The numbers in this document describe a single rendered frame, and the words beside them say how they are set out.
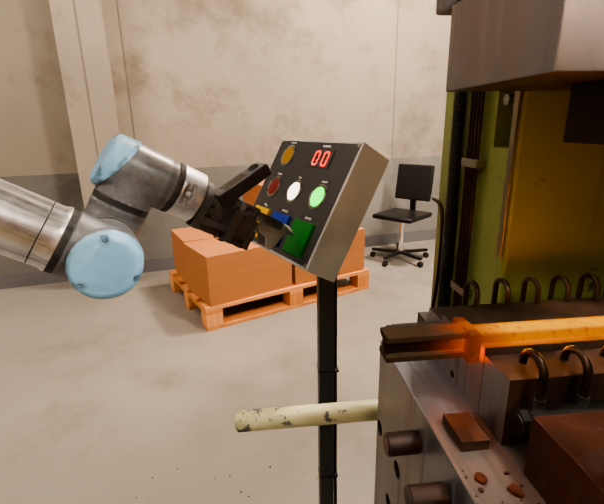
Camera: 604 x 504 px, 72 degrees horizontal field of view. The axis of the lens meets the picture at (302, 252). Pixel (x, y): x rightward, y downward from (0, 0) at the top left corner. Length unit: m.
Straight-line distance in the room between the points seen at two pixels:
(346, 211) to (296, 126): 3.18
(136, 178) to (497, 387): 0.57
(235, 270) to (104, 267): 2.14
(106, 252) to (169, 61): 3.34
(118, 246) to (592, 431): 0.53
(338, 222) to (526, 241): 0.34
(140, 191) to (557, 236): 0.66
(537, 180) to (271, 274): 2.28
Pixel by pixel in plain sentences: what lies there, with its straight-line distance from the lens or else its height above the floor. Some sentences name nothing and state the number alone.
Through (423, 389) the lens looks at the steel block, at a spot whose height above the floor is 0.92.
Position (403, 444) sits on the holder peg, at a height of 0.88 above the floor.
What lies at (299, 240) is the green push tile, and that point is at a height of 1.01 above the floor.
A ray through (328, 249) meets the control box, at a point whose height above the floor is 0.99.
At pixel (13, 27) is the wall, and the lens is 3.99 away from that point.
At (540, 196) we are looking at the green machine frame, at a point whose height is 1.12.
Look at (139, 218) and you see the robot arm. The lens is 0.73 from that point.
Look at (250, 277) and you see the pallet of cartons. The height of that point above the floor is 0.29.
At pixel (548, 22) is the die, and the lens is 0.43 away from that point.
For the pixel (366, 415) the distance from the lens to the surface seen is 0.99.
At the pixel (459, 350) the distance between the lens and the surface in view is 0.51.
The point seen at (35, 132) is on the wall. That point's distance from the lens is 3.93.
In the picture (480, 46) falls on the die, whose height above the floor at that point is 1.31.
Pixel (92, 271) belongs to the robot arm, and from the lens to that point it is 0.58.
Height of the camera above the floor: 1.23
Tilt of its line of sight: 17 degrees down
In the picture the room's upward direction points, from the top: 1 degrees counter-clockwise
